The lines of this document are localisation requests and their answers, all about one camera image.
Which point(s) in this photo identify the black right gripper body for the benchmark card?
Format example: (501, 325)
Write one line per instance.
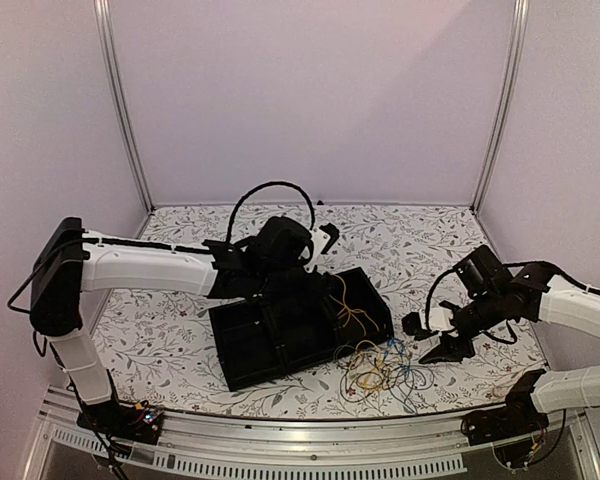
(486, 311)

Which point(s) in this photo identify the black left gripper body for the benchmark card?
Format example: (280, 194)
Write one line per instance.
(280, 285)

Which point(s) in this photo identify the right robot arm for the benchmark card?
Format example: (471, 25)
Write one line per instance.
(537, 291)

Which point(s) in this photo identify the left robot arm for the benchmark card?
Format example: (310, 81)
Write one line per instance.
(281, 258)

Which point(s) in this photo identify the black three-compartment tray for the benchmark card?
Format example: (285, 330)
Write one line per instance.
(257, 345)

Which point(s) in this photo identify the floral table mat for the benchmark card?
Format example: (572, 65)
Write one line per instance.
(159, 346)

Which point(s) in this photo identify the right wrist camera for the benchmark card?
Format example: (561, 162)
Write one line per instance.
(421, 326)

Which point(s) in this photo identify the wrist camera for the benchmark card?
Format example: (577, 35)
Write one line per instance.
(421, 326)
(322, 238)

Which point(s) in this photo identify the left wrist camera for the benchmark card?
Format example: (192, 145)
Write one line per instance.
(322, 238)

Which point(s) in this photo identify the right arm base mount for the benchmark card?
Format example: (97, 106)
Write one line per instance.
(515, 432)

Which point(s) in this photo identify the aluminium front rail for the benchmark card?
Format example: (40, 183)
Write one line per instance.
(203, 446)

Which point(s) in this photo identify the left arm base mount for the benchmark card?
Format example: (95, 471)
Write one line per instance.
(138, 424)

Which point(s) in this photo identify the right aluminium frame post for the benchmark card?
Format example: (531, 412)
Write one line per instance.
(505, 99)

